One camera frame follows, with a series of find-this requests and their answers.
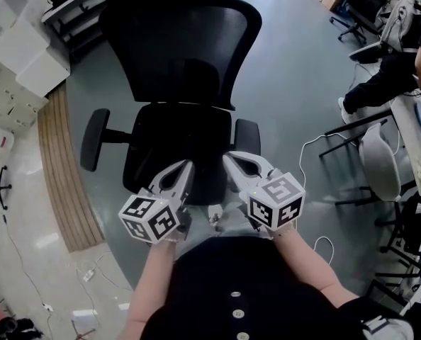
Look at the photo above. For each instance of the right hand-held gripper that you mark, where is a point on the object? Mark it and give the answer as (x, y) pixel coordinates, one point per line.
(278, 200)

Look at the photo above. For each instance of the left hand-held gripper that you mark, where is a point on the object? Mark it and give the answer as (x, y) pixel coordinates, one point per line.
(146, 221)

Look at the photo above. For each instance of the black mesh office chair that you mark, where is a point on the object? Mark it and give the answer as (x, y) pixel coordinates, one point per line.
(182, 48)

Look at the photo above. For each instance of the person's right forearm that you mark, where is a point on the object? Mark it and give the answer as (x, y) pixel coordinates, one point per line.
(309, 264)

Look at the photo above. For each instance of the person's left forearm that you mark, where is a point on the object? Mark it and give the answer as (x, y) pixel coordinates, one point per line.
(150, 289)

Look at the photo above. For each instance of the black swivel chair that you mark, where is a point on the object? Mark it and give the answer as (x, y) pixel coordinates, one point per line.
(363, 9)

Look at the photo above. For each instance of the person's black buttoned top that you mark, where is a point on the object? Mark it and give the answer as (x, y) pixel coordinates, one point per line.
(253, 278)

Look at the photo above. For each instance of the wooden slatted floor strip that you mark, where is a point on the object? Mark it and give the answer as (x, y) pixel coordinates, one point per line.
(65, 175)

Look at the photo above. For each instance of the white power strip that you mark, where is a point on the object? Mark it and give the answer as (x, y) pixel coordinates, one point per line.
(88, 276)
(47, 307)

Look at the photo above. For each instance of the white table black legs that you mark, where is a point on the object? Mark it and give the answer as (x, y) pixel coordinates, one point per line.
(409, 129)

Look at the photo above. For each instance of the white cube box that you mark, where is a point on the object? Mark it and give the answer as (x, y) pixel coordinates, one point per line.
(19, 46)
(44, 74)

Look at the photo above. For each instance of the white paper sheet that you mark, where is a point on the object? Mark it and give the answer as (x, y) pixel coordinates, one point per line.
(84, 321)

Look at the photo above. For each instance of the stack of white cartons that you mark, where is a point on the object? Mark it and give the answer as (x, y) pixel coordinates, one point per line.
(8, 101)

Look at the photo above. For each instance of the white metal rack table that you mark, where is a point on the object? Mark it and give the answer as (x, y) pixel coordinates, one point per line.
(76, 12)

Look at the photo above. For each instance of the black floor bag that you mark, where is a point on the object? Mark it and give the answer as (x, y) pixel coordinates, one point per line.
(15, 328)

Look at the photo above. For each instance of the black frame chair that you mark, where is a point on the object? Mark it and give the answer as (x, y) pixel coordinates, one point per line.
(402, 225)

